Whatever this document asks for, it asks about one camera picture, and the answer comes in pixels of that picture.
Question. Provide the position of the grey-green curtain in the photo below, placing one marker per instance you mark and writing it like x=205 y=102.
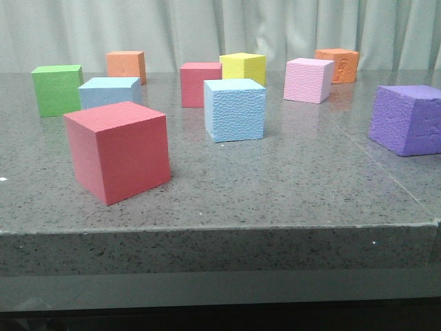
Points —
x=389 y=35

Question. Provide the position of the orange foam cube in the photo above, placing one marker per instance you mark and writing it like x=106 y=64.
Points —
x=345 y=63
x=127 y=64

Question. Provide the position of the purple foam cube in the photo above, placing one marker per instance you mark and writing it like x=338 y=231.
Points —
x=406 y=119

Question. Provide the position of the small red foam cube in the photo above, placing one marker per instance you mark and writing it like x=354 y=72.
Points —
x=193 y=75

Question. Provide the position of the right orange foam cube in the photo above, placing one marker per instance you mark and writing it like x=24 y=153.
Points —
x=345 y=63

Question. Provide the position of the large red foam cube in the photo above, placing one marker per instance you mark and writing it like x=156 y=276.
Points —
x=118 y=150

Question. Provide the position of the smooth light blue foam cube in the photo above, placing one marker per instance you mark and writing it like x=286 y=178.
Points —
x=102 y=91

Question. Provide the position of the left orange foam cube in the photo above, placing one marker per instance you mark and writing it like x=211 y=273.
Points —
x=127 y=64

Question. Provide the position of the textured light blue foam cube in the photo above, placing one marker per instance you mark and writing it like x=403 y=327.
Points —
x=234 y=109

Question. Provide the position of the green foam cube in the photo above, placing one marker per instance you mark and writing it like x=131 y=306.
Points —
x=57 y=89

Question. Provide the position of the yellow foam cube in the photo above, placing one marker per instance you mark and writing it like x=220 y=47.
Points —
x=244 y=65

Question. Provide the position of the pink foam cube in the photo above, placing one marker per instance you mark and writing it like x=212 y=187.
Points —
x=308 y=80

